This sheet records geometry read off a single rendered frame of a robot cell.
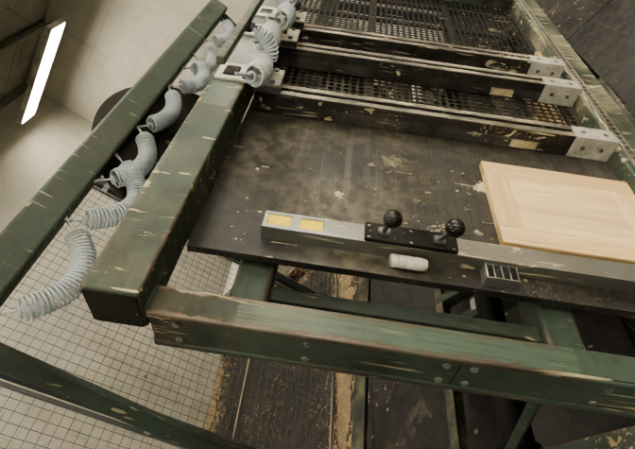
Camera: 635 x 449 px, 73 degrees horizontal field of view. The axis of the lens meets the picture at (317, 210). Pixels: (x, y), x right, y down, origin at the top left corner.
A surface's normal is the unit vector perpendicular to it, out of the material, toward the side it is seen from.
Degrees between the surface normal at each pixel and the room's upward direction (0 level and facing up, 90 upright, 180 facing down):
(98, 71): 90
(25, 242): 90
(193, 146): 59
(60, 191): 90
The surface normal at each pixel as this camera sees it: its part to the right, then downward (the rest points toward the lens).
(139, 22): -0.07, 0.63
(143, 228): 0.10, -0.72
